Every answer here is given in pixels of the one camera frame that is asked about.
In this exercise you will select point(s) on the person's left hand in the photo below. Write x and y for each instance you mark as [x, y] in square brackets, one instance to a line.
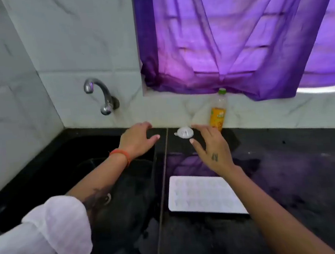
[135, 141]

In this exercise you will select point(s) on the person's right hand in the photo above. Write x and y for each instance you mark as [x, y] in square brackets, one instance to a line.
[216, 153]

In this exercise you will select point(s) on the orange juice bottle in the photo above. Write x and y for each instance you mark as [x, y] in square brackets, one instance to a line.
[218, 117]

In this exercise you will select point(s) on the white plastic funnel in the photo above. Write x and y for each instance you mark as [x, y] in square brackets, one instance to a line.
[184, 133]

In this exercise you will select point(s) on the white ice cube tray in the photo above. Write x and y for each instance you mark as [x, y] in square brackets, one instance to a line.
[196, 195]

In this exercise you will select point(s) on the green bottle cap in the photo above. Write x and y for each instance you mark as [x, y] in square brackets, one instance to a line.
[222, 91]

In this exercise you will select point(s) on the person's right forearm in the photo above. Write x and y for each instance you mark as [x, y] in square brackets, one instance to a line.
[273, 218]

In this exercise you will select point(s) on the metal sink drain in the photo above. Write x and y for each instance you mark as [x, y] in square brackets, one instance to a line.
[107, 199]

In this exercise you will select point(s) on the black sink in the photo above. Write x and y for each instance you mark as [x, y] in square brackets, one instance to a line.
[57, 157]

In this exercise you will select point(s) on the purple curtain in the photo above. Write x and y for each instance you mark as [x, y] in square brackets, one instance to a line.
[235, 39]

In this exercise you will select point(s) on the pink striped shirt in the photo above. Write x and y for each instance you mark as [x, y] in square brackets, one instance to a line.
[49, 241]

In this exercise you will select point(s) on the chrome wall faucet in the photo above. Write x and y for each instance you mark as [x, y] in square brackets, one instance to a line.
[104, 91]

